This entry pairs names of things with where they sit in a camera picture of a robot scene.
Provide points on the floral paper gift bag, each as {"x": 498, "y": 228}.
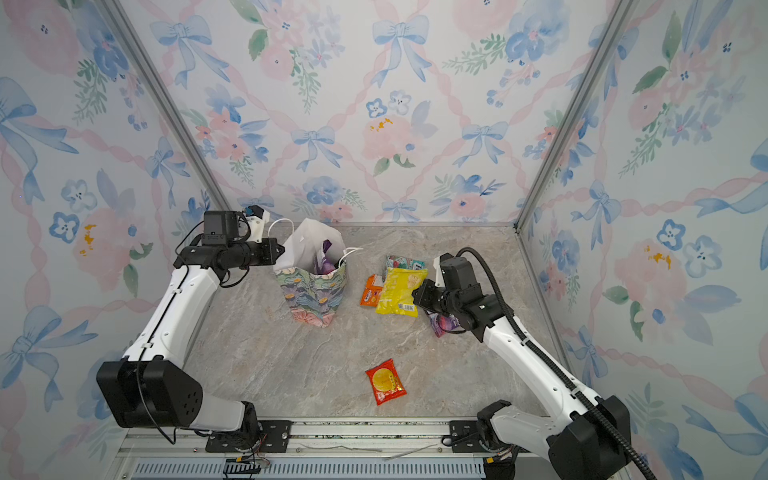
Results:
{"x": 312, "y": 299}

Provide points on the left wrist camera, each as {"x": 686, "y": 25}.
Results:
{"x": 225, "y": 228}

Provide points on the red snack packet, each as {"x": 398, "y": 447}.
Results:
{"x": 385, "y": 382}

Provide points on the teal Fox's candy packet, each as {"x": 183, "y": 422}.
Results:
{"x": 400, "y": 262}

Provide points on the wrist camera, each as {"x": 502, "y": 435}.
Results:
{"x": 225, "y": 228}
{"x": 454, "y": 272}

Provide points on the aluminium corner post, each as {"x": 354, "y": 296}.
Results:
{"x": 117, "y": 19}
{"x": 614, "y": 28}

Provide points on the yellow snack packet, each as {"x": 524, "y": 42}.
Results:
{"x": 396, "y": 296}

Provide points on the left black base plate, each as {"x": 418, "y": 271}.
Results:
{"x": 264, "y": 436}

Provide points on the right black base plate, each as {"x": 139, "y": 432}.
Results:
{"x": 476, "y": 436}

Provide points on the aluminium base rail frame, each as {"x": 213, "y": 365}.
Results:
{"x": 327, "y": 448}

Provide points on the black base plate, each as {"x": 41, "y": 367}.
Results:
{"x": 264, "y": 436}
{"x": 476, "y": 436}

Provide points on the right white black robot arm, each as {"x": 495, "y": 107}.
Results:
{"x": 582, "y": 435}

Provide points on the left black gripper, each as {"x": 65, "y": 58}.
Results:
{"x": 269, "y": 244}

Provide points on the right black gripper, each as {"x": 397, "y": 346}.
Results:
{"x": 424, "y": 300}

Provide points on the left aluminium corner post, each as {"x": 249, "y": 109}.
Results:
{"x": 117, "y": 19}

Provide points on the large purple snack packet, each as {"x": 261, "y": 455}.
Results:
{"x": 328, "y": 257}

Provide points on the small purple snack packet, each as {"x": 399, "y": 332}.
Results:
{"x": 442, "y": 324}

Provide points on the orange snack packet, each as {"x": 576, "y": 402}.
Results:
{"x": 372, "y": 291}

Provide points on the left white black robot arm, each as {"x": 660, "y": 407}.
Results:
{"x": 148, "y": 386}

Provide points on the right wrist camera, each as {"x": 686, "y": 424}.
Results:
{"x": 454, "y": 272}

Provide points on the right aluminium corner post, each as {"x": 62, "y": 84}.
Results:
{"x": 614, "y": 28}

